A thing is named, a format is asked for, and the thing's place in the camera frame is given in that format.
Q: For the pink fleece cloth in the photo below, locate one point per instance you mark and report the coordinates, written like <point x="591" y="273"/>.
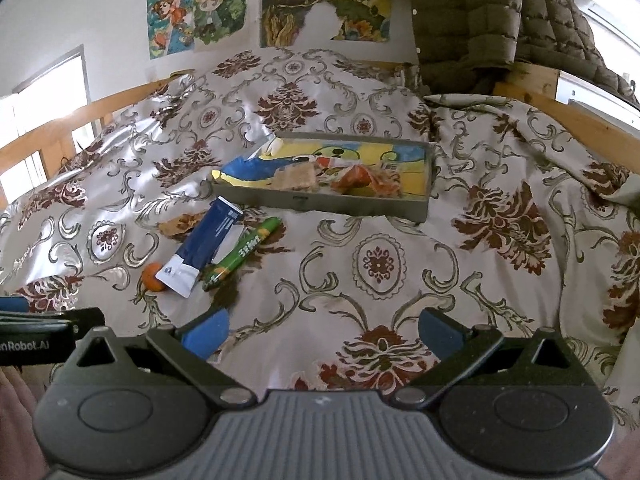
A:
<point x="622" y="455"/>
<point x="17" y="420"/>

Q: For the bright window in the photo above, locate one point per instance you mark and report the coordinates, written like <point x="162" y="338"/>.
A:
<point x="50" y="100"/>

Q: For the clear bag of mixed nuts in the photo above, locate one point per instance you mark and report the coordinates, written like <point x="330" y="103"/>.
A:
<point x="297" y="177"/>

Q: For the gold foil snack packet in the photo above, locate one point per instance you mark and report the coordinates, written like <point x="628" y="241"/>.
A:
<point x="177" y="225"/>

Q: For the floral patterned blanket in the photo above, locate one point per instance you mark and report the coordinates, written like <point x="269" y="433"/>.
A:
<point x="380" y="280"/>

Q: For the blue and white snack packet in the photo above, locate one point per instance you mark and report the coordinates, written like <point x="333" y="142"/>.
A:
<point x="210" y="240"/>

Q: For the orange red snack packet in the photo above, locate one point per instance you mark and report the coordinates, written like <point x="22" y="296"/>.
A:
<point x="360" y="180"/>

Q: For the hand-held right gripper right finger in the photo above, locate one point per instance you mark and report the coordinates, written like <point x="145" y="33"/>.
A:
<point x="440" y="335"/>

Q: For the grey tray with cartoon print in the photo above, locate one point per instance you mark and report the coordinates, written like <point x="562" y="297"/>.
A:
<point x="350" y="207"/>

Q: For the small orange mandarin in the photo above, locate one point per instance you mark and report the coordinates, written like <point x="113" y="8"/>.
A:
<point x="152" y="277"/>

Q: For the white cabinet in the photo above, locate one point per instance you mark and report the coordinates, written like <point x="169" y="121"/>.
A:
<point x="595" y="100"/>

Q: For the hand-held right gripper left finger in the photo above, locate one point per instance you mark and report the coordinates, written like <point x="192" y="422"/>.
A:
<point x="205" y="334"/>

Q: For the blond cartoon wall poster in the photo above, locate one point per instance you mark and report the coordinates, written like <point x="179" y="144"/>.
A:
<point x="220" y="10"/>

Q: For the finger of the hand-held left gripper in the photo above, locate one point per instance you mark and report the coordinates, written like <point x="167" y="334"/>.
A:
<point x="75" y="317"/>
<point x="12" y="305"/>

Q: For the green stick snack packet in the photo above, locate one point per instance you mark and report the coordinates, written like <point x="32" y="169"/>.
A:
<point x="240" y="255"/>

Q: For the wooden bed frame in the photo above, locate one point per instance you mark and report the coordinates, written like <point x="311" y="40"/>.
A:
<point x="60" y="125"/>

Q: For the olive puffer jacket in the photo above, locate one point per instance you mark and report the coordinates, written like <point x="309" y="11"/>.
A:
<point x="465" y="20"/>

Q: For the orange-haired cartoon wall poster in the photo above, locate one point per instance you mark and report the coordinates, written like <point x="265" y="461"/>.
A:
<point x="170" y="20"/>

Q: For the yellow swirl painting wall poster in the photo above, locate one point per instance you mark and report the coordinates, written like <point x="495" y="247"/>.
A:
<point x="285" y="10"/>

